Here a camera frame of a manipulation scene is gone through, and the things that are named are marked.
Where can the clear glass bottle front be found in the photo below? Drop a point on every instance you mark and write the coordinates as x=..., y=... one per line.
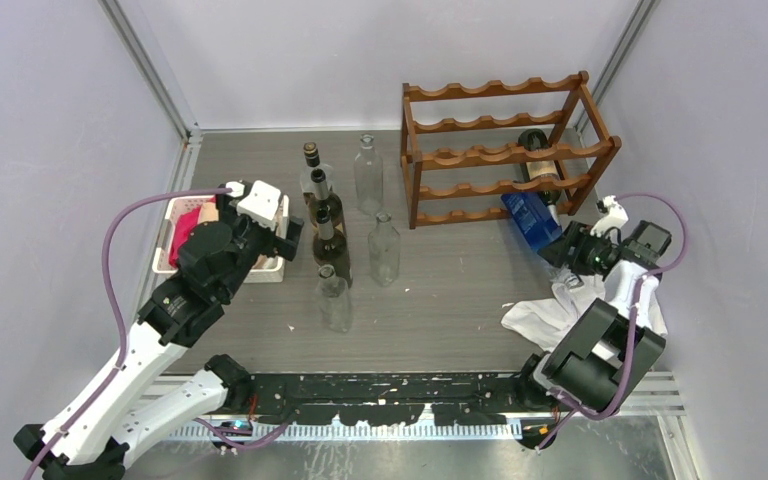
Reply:
x=333, y=300

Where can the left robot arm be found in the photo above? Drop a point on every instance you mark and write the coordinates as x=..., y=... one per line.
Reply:
x=100, y=434

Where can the red cloth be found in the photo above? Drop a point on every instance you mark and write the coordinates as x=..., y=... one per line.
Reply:
x=183, y=227

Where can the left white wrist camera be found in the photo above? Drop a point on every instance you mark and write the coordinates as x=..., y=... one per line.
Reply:
x=258, y=200

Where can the tall clear glass bottle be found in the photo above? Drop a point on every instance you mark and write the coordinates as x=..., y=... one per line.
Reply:
x=368, y=176

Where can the blue square glass bottle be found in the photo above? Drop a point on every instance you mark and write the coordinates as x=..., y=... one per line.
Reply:
x=539, y=227

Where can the clear whisky bottle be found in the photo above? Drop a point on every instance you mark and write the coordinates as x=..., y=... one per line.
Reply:
x=312, y=162

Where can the white plastic basket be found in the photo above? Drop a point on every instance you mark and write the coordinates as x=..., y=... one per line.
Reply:
x=266, y=270

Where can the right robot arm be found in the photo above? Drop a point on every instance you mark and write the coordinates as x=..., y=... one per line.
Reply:
x=612, y=344

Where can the white cloth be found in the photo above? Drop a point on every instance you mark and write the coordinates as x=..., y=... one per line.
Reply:
x=546, y=322

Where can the clear glass bottle centre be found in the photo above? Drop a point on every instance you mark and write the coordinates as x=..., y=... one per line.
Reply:
x=384, y=245

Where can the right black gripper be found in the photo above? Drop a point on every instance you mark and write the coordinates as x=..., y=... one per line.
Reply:
x=578, y=235

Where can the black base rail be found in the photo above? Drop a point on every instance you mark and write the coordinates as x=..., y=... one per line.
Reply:
x=385, y=399

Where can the dark green wine bottle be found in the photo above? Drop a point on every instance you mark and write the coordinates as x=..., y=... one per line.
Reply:
x=536, y=140

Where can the green wine bottle middle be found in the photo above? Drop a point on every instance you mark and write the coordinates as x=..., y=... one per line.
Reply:
x=323, y=197

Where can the wooden wine rack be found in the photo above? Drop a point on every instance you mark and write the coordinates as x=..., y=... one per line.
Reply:
x=579, y=168

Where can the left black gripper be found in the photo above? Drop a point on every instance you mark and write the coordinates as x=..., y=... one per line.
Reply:
x=284, y=247

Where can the beige folded cloth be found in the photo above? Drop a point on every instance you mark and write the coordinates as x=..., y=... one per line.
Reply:
x=208, y=213

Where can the green wine bottle front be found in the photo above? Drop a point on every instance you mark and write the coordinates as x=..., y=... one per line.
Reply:
x=330, y=245

